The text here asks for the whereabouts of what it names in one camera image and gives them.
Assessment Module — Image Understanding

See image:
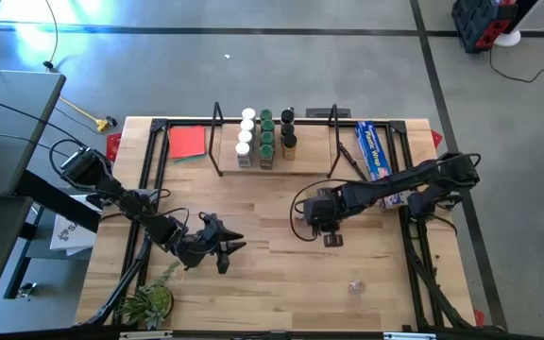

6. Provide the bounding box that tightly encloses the black-lid orange spice jar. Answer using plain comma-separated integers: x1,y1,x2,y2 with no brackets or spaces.
281,133,298,162

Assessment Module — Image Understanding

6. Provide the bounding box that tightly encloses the white box beside table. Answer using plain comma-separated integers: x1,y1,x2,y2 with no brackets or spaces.
48,193,101,256

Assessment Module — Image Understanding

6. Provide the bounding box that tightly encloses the red paper sheet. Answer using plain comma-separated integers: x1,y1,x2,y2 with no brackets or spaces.
167,125,207,161

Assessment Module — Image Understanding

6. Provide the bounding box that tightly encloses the silver metal bracket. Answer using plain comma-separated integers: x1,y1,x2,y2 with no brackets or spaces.
382,331,438,340
119,330,174,340

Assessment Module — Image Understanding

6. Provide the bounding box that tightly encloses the black metal wooden shelf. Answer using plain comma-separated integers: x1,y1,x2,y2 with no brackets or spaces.
208,101,372,190

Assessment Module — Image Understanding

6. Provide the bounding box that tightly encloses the white round stand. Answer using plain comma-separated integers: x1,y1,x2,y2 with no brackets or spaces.
493,0,544,48

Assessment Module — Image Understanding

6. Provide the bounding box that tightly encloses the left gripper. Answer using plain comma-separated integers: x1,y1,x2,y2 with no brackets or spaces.
172,212,248,276

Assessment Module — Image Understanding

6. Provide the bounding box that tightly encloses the black diagonal support beam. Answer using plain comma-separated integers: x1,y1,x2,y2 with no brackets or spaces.
14,169,101,233

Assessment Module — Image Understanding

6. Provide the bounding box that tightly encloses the blue plastic wrap box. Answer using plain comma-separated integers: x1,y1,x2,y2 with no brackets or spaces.
354,121,405,212

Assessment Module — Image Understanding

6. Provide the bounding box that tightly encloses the black aluminium rig frame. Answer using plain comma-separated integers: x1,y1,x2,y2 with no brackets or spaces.
80,116,509,332

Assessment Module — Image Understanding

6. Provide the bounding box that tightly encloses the green paper sheet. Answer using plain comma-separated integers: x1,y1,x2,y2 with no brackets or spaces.
173,153,207,165

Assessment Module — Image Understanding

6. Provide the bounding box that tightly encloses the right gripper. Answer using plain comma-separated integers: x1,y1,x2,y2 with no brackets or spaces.
302,186,349,249

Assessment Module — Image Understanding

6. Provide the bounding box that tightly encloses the potted succulent plant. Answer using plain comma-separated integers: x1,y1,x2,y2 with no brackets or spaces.
116,261,182,331

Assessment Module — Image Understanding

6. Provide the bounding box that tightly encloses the dark blue red tool case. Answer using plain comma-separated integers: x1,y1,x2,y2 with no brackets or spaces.
450,0,519,54

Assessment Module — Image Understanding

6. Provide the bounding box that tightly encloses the silver metal clamp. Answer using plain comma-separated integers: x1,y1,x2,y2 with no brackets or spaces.
15,281,38,299

